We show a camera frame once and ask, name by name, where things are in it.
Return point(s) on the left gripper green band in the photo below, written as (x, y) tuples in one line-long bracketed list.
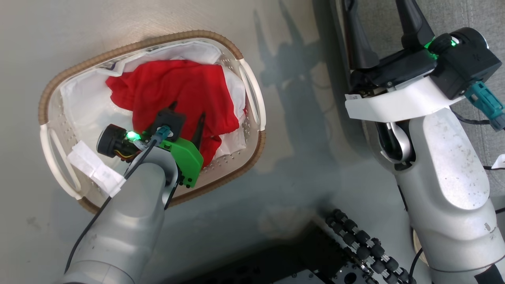
[(185, 157)]

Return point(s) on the red sports jersey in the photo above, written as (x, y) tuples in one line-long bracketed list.
[(177, 86)]

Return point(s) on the white cloth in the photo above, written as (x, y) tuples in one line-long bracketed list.
[(185, 51)]

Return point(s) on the grey fabric sofa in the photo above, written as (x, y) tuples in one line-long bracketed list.
[(453, 12)]

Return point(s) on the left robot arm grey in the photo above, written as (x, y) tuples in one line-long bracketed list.
[(130, 221)]

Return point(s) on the white laundry basket brown rim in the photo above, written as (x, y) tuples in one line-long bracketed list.
[(55, 130)]

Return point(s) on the white paper tag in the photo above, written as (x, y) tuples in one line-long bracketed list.
[(500, 161), (94, 169)]

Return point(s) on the black omni roller wheel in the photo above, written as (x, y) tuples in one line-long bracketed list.
[(367, 244)]

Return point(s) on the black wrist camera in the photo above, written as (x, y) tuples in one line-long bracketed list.
[(469, 63), (169, 120)]

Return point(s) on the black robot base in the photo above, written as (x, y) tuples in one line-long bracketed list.
[(307, 256)]

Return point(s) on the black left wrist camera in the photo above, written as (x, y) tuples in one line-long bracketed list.
[(169, 120)]

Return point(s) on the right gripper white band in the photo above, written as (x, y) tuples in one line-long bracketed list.
[(394, 100)]

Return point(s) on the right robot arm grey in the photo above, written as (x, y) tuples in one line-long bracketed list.
[(453, 165)]

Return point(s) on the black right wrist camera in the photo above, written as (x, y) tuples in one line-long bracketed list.
[(469, 63)]

